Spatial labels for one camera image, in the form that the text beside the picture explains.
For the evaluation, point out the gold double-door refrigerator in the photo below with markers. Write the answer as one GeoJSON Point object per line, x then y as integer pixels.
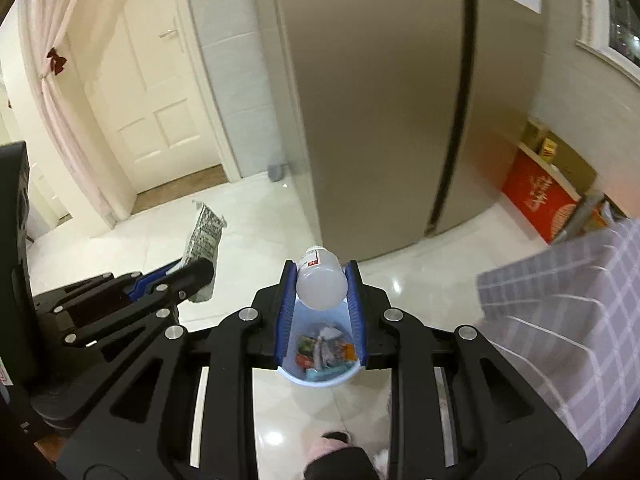
{"type": "Point", "coordinates": [380, 110]}

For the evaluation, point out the white panelled door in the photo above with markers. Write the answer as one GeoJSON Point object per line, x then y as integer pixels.
{"type": "Point", "coordinates": [160, 120]}

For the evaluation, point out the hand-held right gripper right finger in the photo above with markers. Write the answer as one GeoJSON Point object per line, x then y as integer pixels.
{"type": "Point", "coordinates": [356, 310]}

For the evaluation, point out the pink slipper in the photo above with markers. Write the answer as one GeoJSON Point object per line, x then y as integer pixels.
{"type": "Point", "coordinates": [381, 460]}
{"type": "Point", "coordinates": [332, 442]}

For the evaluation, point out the white plastic bottle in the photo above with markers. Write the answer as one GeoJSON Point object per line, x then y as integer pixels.
{"type": "Point", "coordinates": [322, 285]}

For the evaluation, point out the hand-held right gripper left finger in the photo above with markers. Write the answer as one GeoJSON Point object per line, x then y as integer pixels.
{"type": "Point", "coordinates": [286, 310]}

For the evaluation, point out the grey printed foil packet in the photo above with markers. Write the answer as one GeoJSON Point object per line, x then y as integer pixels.
{"type": "Point", "coordinates": [202, 232]}

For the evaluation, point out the red gift box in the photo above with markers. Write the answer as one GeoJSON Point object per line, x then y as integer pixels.
{"type": "Point", "coordinates": [537, 195]}

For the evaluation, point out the dark red bow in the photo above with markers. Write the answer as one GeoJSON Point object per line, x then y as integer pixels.
{"type": "Point", "coordinates": [56, 60]}

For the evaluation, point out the pink sheer curtain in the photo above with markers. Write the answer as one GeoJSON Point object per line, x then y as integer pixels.
{"type": "Point", "coordinates": [75, 150]}

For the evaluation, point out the light blue plastic bucket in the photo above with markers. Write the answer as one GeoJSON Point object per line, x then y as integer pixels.
{"type": "Point", "coordinates": [320, 382]}

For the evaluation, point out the purple checked tablecloth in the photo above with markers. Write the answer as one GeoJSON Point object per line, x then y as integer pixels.
{"type": "Point", "coordinates": [560, 320]}

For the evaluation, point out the brown door mat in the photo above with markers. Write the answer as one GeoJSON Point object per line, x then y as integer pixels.
{"type": "Point", "coordinates": [175, 187]}

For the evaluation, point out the small grey stopper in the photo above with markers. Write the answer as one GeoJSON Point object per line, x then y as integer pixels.
{"type": "Point", "coordinates": [276, 173]}

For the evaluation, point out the white framed window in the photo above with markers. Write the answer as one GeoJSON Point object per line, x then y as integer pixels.
{"type": "Point", "coordinates": [622, 25]}

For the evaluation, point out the yellow packet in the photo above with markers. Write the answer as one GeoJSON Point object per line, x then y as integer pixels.
{"type": "Point", "coordinates": [548, 149]}

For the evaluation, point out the heap of crumpled wrappers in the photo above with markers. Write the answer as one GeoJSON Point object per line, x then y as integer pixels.
{"type": "Point", "coordinates": [325, 350]}

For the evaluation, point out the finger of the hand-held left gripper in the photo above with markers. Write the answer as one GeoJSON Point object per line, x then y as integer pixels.
{"type": "Point", "coordinates": [197, 272]}
{"type": "Point", "coordinates": [150, 280]}

